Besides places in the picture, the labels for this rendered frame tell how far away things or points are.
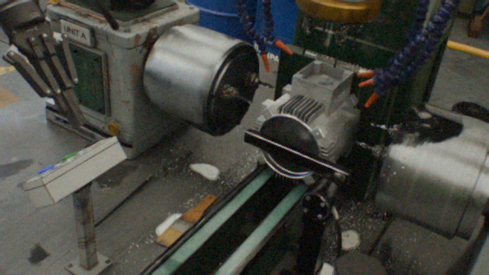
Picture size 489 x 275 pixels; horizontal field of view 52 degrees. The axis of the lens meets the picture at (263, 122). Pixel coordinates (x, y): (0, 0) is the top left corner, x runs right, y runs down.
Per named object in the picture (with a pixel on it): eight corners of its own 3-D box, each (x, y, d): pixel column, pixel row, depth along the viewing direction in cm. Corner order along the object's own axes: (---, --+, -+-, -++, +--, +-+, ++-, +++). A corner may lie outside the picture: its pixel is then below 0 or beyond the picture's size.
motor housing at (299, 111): (287, 131, 135) (297, 66, 125) (352, 156, 128) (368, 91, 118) (247, 165, 120) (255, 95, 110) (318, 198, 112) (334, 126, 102)
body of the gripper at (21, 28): (3, 5, 84) (30, 56, 86) (45, -5, 91) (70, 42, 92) (-15, 21, 89) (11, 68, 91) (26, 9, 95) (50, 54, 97)
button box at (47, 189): (108, 163, 101) (95, 140, 100) (128, 157, 97) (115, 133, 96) (34, 209, 88) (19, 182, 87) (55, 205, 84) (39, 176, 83)
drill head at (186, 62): (165, 78, 154) (166, -2, 141) (267, 118, 140) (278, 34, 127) (104, 109, 135) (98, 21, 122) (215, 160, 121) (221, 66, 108)
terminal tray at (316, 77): (309, 85, 125) (314, 59, 122) (349, 98, 121) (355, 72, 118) (287, 103, 116) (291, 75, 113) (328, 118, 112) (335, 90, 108)
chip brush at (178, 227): (205, 193, 128) (205, 191, 127) (221, 201, 126) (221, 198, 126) (153, 242, 112) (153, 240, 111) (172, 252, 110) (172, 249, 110)
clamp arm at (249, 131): (351, 179, 106) (249, 137, 116) (354, 169, 104) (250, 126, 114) (344, 188, 103) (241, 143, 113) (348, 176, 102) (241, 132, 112)
